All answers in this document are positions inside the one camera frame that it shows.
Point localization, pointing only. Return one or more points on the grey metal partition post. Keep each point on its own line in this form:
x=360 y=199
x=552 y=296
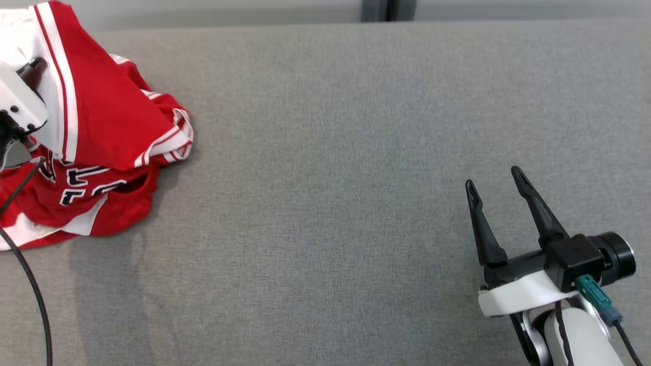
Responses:
x=389 y=10

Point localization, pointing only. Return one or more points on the red basketball jersey number 23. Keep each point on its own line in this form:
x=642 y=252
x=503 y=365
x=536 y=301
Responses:
x=112 y=117

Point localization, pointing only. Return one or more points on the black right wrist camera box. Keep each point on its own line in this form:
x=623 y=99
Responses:
x=574 y=259

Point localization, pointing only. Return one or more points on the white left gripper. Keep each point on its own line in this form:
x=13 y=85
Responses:
x=20 y=101

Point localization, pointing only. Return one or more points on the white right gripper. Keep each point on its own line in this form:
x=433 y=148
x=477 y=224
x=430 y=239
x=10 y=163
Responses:
x=513 y=297

